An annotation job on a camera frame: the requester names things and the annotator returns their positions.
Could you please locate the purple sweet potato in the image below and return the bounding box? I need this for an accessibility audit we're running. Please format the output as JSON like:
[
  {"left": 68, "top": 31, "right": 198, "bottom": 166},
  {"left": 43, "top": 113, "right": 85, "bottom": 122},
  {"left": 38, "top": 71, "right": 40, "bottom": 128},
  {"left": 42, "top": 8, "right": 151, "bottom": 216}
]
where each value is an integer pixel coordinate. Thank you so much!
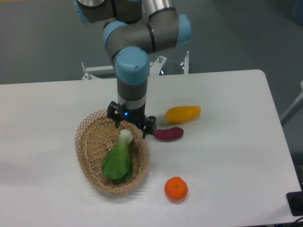
[{"left": 153, "top": 127, "right": 184, "bottom": 141}]

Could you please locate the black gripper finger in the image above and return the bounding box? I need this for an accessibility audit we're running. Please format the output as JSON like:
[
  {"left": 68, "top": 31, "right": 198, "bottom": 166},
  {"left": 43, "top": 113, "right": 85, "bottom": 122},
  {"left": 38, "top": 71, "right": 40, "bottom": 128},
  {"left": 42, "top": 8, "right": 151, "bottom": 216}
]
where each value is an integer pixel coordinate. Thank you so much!
[
  {"left": 107, "top": 101, "right": 121, "bottom": 128},
  {"left": 139, "top": 116, "right": 156, "bottom": 139}
]

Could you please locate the green bok choy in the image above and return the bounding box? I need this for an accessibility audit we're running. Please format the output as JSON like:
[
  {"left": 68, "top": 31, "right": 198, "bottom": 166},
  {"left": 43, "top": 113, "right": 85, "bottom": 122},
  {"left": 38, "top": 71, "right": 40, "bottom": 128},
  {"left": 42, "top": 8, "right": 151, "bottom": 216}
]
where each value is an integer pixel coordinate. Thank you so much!
[{"left": 101, "top": 130, "right": 133, "bottom": 184}]

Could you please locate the yellow mango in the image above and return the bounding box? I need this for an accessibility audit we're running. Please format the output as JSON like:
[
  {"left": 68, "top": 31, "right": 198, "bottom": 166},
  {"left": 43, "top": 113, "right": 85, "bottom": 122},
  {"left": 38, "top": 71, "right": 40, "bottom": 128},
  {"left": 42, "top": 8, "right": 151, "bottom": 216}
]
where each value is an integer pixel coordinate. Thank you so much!
[{"left": 165, "top": 105, "right": 201, "bottom": 123}]

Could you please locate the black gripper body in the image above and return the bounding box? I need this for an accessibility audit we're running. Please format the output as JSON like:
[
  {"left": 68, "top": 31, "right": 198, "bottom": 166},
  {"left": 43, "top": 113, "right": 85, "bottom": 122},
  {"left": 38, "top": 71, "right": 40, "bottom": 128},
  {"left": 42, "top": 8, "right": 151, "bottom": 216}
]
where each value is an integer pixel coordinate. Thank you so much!
[{"left": 117, "top": 104, "right": 146, "bottom": 127}]

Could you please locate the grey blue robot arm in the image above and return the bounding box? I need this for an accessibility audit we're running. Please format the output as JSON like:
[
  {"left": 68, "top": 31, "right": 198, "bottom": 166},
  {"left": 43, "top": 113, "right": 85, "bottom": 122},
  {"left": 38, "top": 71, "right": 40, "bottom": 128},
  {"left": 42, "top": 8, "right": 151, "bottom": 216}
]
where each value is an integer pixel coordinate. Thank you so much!
[{"left": 74, "top": 0, "right": 192, "bottom": 135}]

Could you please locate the woven wicker basket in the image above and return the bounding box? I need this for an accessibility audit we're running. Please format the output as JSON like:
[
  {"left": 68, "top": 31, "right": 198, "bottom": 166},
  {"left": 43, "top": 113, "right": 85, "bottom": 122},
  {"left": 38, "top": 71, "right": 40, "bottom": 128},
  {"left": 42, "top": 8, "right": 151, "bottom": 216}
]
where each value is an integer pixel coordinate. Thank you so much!
[{"left": 75, "top": 109, "right": 150, "bottom": 194}]

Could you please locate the black device at table edge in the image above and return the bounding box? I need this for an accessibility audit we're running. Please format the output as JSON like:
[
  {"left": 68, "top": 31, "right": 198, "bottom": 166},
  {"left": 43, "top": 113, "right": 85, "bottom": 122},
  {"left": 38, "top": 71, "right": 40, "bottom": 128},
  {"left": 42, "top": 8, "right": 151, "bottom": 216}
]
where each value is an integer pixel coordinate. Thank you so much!
[{"left": 286, "top": 191, "right": 303, "bottom": 217}]

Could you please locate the orange mandarin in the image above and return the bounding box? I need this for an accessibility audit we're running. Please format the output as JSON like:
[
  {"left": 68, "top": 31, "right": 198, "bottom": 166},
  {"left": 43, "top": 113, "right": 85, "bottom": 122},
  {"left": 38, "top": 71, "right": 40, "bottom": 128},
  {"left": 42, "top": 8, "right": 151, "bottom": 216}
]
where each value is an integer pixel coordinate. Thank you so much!
[{"left": 164, "top": 176, "right": 188, "bottom": 201}]

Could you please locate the white table leg at right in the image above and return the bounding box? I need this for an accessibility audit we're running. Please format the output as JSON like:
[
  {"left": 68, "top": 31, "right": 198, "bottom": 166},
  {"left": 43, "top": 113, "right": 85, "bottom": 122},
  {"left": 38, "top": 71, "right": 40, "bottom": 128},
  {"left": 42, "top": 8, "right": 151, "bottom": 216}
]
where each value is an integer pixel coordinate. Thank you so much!
[{"left": 280, "top": 81, "right": 303, "bottom": 127}]

